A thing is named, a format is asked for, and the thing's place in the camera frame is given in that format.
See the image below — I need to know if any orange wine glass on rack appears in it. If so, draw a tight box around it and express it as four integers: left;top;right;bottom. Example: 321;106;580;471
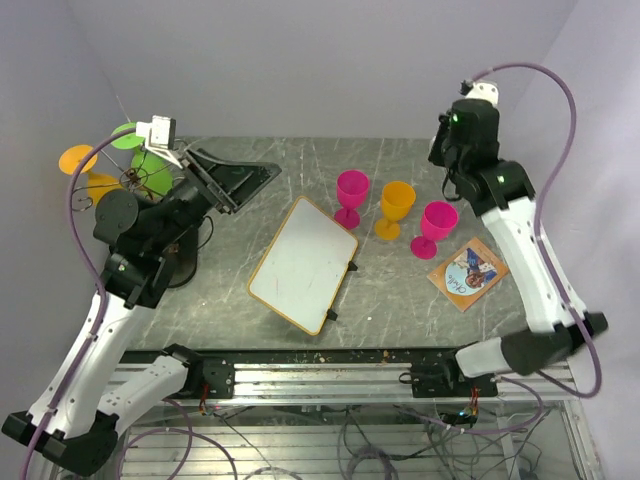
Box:
58;144;122;211

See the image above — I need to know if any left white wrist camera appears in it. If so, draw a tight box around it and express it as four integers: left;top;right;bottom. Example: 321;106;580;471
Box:
135;115;182;169

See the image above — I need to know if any orange framed whiteboard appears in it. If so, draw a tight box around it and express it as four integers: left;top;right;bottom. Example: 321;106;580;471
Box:
247;196;358;336

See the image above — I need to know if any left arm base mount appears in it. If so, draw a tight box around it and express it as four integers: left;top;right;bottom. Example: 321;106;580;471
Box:
162;344;235;399

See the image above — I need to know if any black wine glass rack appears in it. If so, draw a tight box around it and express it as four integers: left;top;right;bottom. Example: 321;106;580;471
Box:
69;94;201;289

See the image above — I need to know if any cable bundle under table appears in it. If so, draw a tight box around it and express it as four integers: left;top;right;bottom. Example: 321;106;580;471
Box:
119;399;541;480

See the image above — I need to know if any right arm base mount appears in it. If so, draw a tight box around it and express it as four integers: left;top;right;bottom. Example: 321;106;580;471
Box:
398;352;498;399

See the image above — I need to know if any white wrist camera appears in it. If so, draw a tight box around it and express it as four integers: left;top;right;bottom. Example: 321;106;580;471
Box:
460;80;499;108
135;115;182;169

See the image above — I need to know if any green wine glass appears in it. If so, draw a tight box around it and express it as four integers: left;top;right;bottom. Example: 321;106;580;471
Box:
111;134;173;200

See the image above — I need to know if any pink wine glass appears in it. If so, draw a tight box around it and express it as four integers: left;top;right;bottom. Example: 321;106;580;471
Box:
334;169;370;230
410;201;459;260

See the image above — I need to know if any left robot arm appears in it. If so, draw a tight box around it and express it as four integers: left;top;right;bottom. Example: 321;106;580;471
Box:
2;149;281;477

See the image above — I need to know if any orange wine glass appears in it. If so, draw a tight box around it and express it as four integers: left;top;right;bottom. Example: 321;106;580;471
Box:
58;144;122;211
374;181;416;241

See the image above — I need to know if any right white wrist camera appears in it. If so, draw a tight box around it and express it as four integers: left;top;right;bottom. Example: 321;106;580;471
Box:
460;80;499;108

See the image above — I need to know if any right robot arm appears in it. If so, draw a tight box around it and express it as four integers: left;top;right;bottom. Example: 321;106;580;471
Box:
429;97;608;396

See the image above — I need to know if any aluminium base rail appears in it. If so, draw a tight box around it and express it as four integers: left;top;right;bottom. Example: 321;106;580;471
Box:
109;362;576;407

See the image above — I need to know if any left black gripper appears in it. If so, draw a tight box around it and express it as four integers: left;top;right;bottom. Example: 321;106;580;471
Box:
147;145;281;252

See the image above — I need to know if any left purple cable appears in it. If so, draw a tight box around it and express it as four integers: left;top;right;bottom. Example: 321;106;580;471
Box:
19;127;151;480

